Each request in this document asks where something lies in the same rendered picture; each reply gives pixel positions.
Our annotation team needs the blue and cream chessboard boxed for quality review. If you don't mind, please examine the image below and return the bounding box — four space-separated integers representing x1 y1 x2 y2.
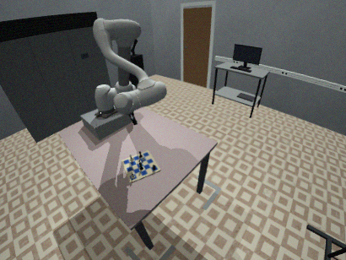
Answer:
122 151 160 183

